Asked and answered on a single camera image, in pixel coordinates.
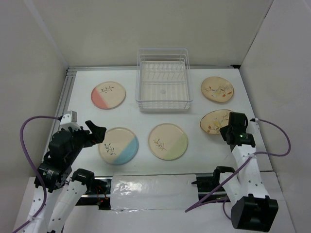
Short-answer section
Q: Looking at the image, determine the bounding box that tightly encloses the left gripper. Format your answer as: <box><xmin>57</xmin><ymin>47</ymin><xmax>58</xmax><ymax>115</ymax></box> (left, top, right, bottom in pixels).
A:
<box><xmin>66</xmin><ymin>119</ymin><xmax>107</xmax><ymax>163</ymax></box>

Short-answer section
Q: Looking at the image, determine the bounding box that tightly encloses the pink and cream plate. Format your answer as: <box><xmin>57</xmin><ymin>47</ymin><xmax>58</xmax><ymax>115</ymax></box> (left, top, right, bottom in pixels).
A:
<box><xmin>91</xmin><ymin>81</ymin><xmax>126</xmax><ymax>110</ymax></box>

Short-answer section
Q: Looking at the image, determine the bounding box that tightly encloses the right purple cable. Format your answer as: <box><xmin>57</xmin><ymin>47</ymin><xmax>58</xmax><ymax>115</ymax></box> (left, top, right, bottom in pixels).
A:
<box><xmin>185</xmin><ymin>117</ymin><xmax>292</xmax><ymax>222</ymax></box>

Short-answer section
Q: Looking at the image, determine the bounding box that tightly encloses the white wire dish rack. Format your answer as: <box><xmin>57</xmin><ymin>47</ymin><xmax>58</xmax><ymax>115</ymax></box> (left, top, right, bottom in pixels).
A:
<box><xmin>136</xmin><ymin>48</ymin><xmax>193</xmax><ymax>112</ymax></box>

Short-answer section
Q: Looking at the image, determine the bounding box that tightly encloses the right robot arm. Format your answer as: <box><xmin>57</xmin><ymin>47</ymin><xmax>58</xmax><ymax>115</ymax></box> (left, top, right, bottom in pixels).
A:
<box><xmin>212</xmin><ymin>112</ymin><xmax>278</xmax><ymax>232</ymax></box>

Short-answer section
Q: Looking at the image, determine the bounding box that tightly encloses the aluminium frame rail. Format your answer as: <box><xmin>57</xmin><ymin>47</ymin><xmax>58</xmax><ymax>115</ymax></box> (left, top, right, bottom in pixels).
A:
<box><xmin>56</xmin><ymin>66</ymin><xmax>251</xmax><ymax>127</ymax></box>

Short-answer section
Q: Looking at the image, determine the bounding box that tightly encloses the white drip tray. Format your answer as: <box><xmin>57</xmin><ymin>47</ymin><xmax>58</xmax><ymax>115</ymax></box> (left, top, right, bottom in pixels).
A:
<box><xmin>136</xmin><ymin>60</ymin><xmax>193</xmax><ymax>112</ymax></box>

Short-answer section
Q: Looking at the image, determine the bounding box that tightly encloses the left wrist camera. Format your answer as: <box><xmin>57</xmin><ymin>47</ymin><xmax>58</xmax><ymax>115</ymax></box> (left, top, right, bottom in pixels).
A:
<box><xmin>59</xmin><ymin>111</ymin><xmax>80</xmax><ymax>130</ymax></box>

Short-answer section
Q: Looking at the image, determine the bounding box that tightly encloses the green and cream plate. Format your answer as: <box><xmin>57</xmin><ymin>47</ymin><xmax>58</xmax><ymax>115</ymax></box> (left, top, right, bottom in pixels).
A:
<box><xmin>148</xmin><ymin>123</ymin><xmax>189</xmax><ymax>161</ymax></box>

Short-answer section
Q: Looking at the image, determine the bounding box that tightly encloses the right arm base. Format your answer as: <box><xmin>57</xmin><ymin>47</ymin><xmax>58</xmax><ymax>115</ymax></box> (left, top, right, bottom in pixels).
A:
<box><xmin>191</xmin><ymin>176</ymin><xmax>226</xmax><ymax>203</ymax></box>

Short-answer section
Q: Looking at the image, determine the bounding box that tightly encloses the floral cream plate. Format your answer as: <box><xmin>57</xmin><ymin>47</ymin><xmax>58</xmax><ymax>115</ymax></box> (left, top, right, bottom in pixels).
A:
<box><xmin>200</xmin><ymin>109</ymin><xmax>232</xmax><ymax>135</ymax></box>
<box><xmin>201</xmin><ymin>76</ymin><xmax>234</xmax><ymax>103</ymax></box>

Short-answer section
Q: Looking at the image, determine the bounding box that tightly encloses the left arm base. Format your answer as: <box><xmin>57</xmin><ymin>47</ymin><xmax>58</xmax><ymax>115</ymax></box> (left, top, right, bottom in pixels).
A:
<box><xmin>76</xmin><ymin>177</ymin><xmax>112</xmax><ymax>211</ymax></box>

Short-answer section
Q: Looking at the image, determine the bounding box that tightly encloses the blue and cream plate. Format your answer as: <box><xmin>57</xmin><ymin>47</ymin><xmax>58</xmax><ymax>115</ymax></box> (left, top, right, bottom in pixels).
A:
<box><xmin>98</xmin><ymin>127</ymin><xmax>139</xmax><ymax>166</ymax></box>

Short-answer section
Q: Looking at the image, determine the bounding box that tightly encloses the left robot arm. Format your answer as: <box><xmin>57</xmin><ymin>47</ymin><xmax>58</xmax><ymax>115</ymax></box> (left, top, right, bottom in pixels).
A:
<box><xmin>23</xmin><ymin>120</ymin><xmax>106</xmax><ymax>233</ymax></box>

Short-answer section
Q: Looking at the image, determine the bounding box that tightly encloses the white taped cover panel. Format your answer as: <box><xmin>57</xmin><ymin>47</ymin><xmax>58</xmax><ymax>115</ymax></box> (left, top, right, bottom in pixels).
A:
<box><xmin>110</xmin><ymin>174</ymin><xmax>199</xmax><ymax>210</ymax></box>

